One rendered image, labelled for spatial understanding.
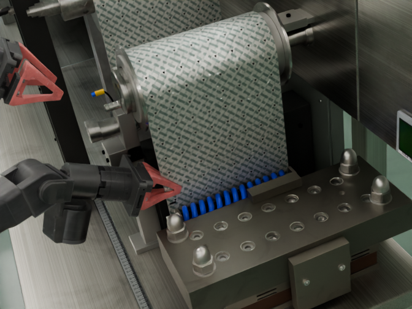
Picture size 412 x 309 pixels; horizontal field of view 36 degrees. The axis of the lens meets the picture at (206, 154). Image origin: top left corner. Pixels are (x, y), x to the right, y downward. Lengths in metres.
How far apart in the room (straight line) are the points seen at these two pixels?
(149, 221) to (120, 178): 0.21
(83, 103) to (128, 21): 0.65
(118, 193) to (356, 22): 0.46
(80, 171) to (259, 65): 0.33
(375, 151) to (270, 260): 0.55
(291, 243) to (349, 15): 0.36
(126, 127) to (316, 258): 0.38
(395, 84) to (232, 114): 0.27
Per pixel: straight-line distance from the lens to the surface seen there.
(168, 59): 1.00
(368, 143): 1.44
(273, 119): 1.10
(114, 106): 1.05
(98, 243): 1.30
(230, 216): 1.08
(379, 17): 0.94
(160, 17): 1.22
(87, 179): 1.01
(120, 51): 1.02
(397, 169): 2.90
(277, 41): 1.06
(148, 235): 1.23
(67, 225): 1.03
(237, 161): 1.11
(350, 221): 1.05
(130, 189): 1.03
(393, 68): 0.95
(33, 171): 0.97
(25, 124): 1.80
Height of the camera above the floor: 1.72
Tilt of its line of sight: 34 degrees down
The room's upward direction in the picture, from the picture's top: 10 degrees counter-clockwise
